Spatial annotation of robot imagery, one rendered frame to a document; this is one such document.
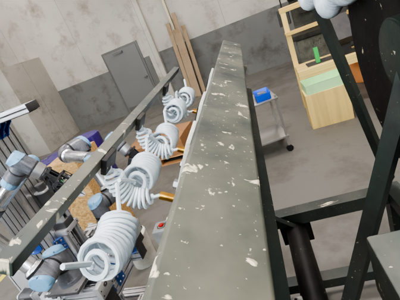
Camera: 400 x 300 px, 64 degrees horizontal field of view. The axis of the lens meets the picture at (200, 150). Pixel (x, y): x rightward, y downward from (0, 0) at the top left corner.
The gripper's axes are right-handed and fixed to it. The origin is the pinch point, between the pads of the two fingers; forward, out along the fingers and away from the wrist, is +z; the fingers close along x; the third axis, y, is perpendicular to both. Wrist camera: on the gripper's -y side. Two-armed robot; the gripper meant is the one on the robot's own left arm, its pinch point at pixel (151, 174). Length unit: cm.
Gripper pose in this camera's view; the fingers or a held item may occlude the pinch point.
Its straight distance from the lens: 201.4
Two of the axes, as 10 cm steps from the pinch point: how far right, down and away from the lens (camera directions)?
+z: 7.4, 6.5, 1.6
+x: 2.1, -4.5, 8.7
